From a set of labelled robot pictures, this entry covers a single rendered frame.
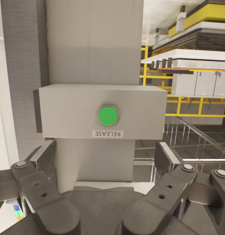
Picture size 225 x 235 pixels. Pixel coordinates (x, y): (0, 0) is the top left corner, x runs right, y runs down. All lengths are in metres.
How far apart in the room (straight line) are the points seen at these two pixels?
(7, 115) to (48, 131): 1.08
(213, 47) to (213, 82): 5.00
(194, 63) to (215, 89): 4.83
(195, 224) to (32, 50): 0.43
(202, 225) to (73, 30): 0.43
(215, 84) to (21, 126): 7.79
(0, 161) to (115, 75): 1.19
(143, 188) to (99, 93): 0.25
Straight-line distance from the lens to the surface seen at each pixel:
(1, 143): 1.34
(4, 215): 1.71
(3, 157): 1.38
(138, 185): 0.42
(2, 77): 1.32
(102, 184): 0.41
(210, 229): 0.39
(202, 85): 7.67
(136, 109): 0.26
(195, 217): 0.40
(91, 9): 0.36
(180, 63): 3.12
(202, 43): 2.86
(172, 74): 10.50
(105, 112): 0.25
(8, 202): 1.47
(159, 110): 0.27
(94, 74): 0.34
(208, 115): 9.08
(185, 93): 7.40
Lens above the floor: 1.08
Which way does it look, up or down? 16 degrees up
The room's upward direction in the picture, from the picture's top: 178 degrees counter-clockwise
